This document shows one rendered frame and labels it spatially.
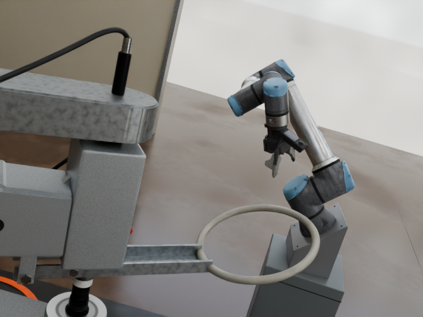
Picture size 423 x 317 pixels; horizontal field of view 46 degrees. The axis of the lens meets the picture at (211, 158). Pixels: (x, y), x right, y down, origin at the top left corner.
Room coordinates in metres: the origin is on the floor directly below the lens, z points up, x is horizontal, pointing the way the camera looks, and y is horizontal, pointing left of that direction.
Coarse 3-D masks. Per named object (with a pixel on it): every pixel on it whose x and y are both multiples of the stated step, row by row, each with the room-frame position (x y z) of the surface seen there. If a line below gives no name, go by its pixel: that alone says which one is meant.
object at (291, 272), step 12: (264, 204) 2.00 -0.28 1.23; (216, 216) 1.93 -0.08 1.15; (228, 216) 1.95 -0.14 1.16; (300, 216) 1.89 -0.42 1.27; (204, 228) 1.85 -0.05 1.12; (312, 228) 1.80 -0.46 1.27; (204, 240) 1.80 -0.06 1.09; (312, 240) 1.74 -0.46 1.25; (312, 252) 1.66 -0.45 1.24; (300, 264) 1.60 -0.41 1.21; (228, 276) 1.56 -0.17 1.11; (240, 276) 1.55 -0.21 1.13; (252, 276) 1.55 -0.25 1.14; (264, 276) 1.54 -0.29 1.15; (276, 276) 1.54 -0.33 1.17; (288, 276) 1.55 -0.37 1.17
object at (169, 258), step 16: (128, 256) 1.59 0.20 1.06; (144, 256) 1.62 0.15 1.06; (160, 256) 1.64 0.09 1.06; (176, 256) 1.67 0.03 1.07; (192, 256) 1.70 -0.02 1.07; (16, 272) 1.32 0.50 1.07; (48, 272) 1.36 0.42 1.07; (64, 272) 1.38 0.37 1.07; (80, 272) 1.41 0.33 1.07; (96, 272) 1.43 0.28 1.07; (112, 272) 1.46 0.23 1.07; (128, 272) 1.48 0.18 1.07; (144, 272) 1.51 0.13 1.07; (160, 272) 1.54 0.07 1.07; (176, 272) 1.56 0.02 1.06; (192, 272) 1.59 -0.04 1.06
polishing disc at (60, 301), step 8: (56, 296) 1.52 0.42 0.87; (64, 296) 1.53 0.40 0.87; (48, 304) 1.46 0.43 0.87; (56, 304) 1.47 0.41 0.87; (64, 304) 1.48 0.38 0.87; (88, 304) 1.52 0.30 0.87; (96, 304) 1.53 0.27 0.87; (48, 312) 1.42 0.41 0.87; (56, 312) 1.43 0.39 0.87; (64, 312) 1.45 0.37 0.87; (96, 312) 1.49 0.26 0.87; (104, 312) 1.50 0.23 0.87
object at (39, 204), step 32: (0, 160) 1.41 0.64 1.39; (64, 160) 1.53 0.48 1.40; (0, 192) 1.25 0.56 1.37; (32, 192) 1.30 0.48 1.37; (64, 192) 1.35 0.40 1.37; (0, 224) 1.25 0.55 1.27; (32, 224) 1.29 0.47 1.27; (64, 224) 1.33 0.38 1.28; (0, 256) 1.27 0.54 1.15; (32, 256) 1.31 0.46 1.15
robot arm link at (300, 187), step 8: (296, 176) 2.40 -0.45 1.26; (304, 176) 2.34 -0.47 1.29; (288, 184) 2.36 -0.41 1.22; (296, 184) 2.29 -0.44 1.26; (304, 184) 2.28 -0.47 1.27; (312, 184) 2.29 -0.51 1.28; (288, 192) 2.28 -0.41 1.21; (296, 192) 2.26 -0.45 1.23; (304, 192) 2.27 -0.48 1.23; (312, 192) 2.27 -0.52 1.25; (288, 200) 2.29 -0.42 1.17; (296, 200) 2.27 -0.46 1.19; (304, 200) 2.26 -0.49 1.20; (312, 200) 2.26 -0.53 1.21; (320, 200) 2.27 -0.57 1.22; (296, 208) 2.28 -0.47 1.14; (304, 208) 2.26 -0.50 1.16; (312, 208) 2.27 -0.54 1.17; (320, 208) 2.29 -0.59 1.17
